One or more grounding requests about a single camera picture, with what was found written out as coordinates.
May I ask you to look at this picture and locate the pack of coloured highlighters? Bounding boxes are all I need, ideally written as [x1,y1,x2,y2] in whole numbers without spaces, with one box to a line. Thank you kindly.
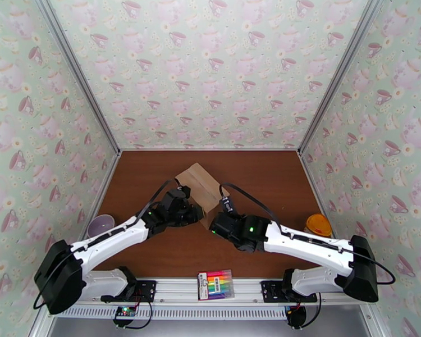
[197,269,235,302]

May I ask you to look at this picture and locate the jar with orange lid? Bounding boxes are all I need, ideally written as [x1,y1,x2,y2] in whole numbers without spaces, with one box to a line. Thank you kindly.
[304,213,333,238]

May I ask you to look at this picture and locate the small green circuit board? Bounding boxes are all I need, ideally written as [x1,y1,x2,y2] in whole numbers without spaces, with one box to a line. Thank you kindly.
[113,306,138,320]

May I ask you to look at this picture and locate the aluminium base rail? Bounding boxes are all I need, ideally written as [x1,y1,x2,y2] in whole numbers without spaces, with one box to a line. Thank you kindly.
[38,276,381,307]

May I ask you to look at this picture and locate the perforated metal cable tray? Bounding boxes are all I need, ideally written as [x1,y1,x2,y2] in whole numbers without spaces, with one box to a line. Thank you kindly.
[56,306,290,321]

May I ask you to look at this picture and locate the aluminium corner post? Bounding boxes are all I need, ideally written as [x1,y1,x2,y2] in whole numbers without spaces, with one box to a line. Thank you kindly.
[33,0,122,155]
[297,0,387,156]

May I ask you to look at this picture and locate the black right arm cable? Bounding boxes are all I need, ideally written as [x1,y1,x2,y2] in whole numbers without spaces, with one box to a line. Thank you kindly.
[218,183,396,286]

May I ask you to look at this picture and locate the brown cardboard express box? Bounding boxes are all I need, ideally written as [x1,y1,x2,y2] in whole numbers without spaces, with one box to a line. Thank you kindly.
[175,162,231,230]

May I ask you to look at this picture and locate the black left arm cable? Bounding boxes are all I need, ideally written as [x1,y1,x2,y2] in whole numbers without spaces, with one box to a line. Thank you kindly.
[33,179,176,311]

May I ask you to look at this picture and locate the thin black wire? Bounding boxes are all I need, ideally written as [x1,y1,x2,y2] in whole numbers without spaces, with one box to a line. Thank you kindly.
[301,293,323,328]
[124,301,153,330]

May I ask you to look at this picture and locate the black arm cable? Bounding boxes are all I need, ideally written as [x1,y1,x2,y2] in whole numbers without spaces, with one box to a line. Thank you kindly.
[218,183,396,286]
[33,179,176,311]

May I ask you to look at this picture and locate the small black electronics module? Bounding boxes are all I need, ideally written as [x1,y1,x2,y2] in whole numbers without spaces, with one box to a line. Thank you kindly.
[286,306,307,329]

